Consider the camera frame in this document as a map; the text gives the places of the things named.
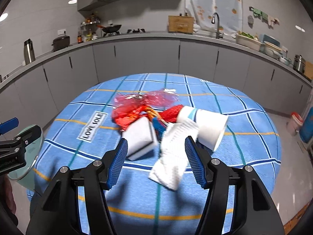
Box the pink cellophane wrapper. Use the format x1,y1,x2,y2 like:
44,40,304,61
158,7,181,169
114,88,179,107

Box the hanging green cloths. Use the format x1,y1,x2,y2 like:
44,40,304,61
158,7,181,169
249,6,280,28

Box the blue gas cylinder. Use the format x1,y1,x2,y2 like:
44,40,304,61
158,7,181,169
299,107,313,143

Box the white red trash bin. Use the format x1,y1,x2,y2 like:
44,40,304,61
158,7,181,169
286,112,303,136

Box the red foam net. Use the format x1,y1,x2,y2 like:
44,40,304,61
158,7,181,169
112,105,183,131

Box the steel thermos jug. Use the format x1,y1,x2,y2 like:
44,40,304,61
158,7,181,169
23,39,36,65

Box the person's left hand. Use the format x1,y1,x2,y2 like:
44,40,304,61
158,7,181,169
1,175,16,214

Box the dark kitchen faucet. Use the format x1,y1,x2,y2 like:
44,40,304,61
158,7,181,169
211,12,223,39

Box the orange blue snack wrapper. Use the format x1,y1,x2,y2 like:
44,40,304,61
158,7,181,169
144,106,168,140

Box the black wok on stove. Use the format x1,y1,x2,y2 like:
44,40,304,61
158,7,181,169
97,24,122,34

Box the wooden knife block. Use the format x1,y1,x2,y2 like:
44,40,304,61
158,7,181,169
168,15,194,34

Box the white paper towel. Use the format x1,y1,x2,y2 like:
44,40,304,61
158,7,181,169
148,119,199,191

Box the spice rack with bottles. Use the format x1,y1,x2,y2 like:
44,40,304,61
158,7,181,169
77,13,101,43

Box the white black sponge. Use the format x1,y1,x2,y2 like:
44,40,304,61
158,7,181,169
122,117,158,161

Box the orange print curtain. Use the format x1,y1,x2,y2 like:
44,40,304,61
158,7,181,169
185,0,243,37

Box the white paper cup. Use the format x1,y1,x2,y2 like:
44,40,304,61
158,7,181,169
177,106,229,152

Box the black rice cooker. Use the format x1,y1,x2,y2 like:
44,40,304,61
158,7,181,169
52,35,70,52

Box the cream lidded pot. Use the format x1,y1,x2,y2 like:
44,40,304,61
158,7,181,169
263,41,282,60

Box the gas stove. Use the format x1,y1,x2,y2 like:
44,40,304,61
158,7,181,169
126,28,148,34

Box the teal metal bucket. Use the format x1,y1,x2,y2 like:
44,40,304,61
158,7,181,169
8,129,43,192

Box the grey lower cabinets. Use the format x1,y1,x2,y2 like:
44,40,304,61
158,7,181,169
1,33,312,127

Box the white vegetable basin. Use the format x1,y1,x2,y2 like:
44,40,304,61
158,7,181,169
236,34,262,51

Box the steel stock pot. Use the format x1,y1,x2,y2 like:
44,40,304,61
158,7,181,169
293,55,306,74

